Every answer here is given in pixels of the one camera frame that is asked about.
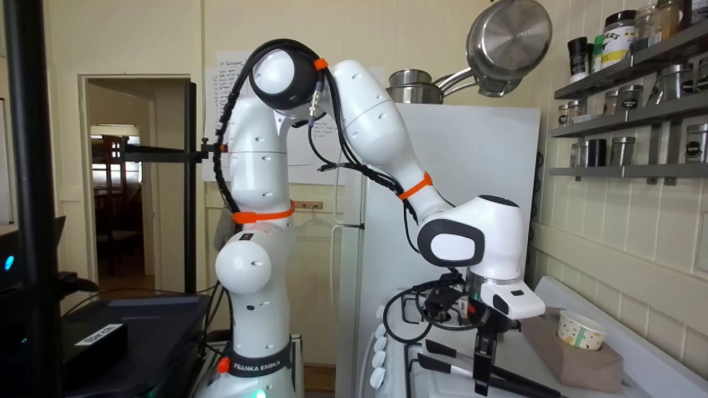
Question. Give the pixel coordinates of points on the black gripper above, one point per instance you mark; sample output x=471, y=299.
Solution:
x=490, y=323

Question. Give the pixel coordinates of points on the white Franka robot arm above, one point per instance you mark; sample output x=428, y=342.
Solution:
x=257, y=294

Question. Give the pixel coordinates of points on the white cutting board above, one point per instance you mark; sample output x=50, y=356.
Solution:
x=523, y=356

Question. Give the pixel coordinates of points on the brown cardboard box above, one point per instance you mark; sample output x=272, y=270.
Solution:
x=567, y=354

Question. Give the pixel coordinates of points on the white gas stove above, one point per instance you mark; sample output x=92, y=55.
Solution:
x=399, y=354

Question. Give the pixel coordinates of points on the white paper cup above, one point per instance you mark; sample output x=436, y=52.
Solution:
x=581, y=331

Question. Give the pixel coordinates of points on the white stove knob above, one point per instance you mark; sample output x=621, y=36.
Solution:
x=379, y=343
x=376, y=380
x=379, y=362

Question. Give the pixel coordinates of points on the white refrigerator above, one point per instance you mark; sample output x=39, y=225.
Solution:
x=456, y=162

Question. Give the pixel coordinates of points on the glass spice jar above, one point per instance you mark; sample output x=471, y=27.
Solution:
x=633, y=98
x=622, y=151
x=567, y=111
x=614, y=102
x=671, y=83
x=579, y=154
x=647, y=27
x=598, y=151
x=697, y=142

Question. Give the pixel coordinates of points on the steel pot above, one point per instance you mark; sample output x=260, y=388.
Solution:
x=410, y=88

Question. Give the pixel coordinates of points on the dark spice jar black lid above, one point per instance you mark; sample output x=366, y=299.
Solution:
x=579, y=59

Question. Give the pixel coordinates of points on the hanging steel pan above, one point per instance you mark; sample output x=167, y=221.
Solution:
x=509, y=40

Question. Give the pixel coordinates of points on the black equipment case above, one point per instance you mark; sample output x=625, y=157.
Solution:
x=147, y=333

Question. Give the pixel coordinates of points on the large jar with white label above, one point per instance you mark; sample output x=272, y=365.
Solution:
x=614, y=43

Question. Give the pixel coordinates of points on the white paper sheet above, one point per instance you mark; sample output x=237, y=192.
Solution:
x=222, y=80

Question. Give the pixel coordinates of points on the brown spice jar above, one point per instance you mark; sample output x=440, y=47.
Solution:
x=668, y=19

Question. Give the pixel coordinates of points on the thick black pole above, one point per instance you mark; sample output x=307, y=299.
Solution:
x=34, y=221

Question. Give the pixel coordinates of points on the dark monitor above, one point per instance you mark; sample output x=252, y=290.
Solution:
x=9, y=258

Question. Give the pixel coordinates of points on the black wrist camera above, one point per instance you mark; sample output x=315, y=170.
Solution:
x=444, y=299

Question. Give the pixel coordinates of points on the wooden peg rail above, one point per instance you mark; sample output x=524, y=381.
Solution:
x=307, y=204

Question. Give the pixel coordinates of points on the metal wall spice rack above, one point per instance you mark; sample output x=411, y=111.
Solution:
x=633, y=118

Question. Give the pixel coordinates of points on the black camera stand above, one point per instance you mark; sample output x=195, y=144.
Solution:
x=191, y=221

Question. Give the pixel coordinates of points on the white door frame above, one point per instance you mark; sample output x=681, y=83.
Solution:
x=82, y=185

